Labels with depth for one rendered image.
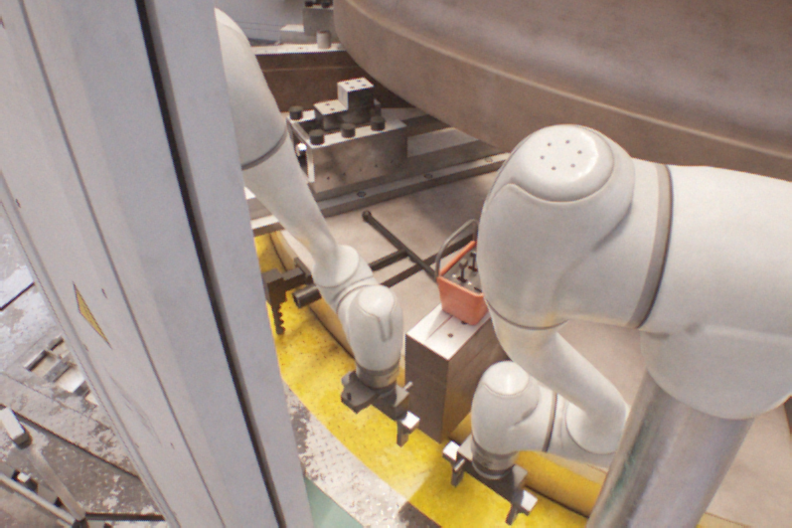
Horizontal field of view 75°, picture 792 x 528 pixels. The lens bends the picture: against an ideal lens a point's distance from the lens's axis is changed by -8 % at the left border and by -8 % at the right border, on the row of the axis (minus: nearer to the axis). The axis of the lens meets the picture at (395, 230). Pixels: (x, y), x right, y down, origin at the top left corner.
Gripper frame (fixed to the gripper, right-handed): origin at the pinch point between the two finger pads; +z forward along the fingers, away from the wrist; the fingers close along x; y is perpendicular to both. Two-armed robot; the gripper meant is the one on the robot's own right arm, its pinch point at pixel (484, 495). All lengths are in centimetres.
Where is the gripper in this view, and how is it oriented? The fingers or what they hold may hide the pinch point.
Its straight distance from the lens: 122.5
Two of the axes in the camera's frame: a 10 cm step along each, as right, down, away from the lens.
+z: 0.0, 8.0, 6.0
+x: 7.6, 3.9, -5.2
